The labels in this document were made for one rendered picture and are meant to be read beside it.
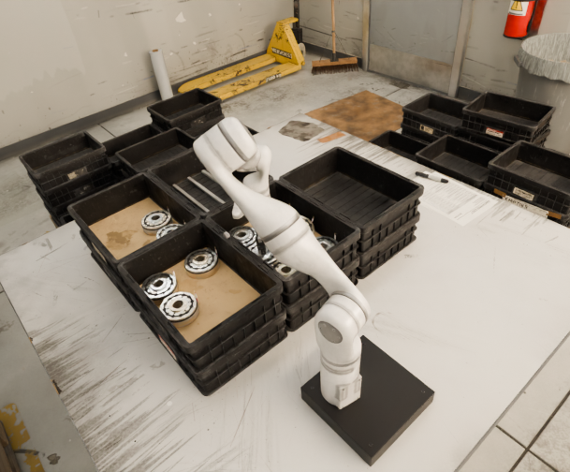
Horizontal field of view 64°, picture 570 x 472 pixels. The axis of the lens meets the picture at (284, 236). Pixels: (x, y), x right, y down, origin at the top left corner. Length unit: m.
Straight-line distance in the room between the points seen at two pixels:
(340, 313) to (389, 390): 0.35
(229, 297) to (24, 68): 3.34
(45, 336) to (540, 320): 1.49
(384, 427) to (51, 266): 1.28
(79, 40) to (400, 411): 3.90
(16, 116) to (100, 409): 3.35
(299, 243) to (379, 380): 0.49
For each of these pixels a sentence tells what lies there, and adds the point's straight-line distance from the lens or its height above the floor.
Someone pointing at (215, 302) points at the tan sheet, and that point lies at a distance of 1.32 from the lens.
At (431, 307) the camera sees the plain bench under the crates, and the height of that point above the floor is 0.70.
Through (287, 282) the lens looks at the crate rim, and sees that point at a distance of 1.20.
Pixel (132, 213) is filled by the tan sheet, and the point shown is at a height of 0.83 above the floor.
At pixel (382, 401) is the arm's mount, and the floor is 0.75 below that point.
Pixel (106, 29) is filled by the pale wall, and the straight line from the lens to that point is 4.50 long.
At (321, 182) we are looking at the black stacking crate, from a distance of 1.72.
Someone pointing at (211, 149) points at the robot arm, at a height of 1.38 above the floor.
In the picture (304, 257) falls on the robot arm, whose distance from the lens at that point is 0.90.
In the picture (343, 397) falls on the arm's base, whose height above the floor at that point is 0.80.
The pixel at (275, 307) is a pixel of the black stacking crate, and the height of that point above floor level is 0.86.
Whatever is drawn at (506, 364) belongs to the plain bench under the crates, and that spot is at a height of 0.70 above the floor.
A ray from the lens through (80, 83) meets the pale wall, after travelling 4.49.
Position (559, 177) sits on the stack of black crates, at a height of 0.49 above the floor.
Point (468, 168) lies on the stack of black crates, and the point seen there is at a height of 0.38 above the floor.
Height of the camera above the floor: 1.79
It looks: 41 degrees down
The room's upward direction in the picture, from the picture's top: 6 degrees counter-clockwise
